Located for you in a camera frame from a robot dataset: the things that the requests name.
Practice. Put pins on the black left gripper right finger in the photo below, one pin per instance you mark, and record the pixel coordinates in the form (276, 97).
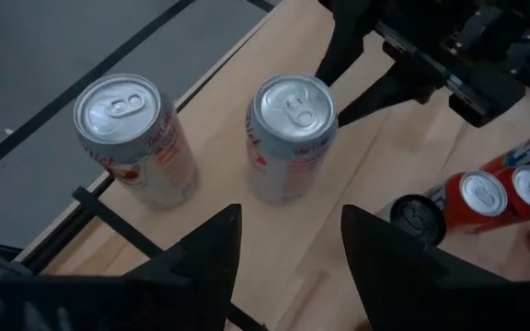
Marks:
(398, 276)

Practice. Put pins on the white floor scrap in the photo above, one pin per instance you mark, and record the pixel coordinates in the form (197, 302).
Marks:
(8, 131)

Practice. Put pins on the silver Diet Coke can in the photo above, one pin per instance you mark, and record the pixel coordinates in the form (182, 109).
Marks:
(288, 151)
(154, 161)

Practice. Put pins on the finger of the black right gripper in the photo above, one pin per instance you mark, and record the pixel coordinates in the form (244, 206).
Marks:
(348, 27)
(398, 85)

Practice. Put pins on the tall silver can black lid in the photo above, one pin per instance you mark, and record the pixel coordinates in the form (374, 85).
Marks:
(419, 220)

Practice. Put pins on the wooden shelf black metal legs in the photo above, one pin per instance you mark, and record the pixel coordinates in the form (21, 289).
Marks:
(228, 151)

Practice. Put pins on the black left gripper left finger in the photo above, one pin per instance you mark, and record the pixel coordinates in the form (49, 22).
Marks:
(191, 276)

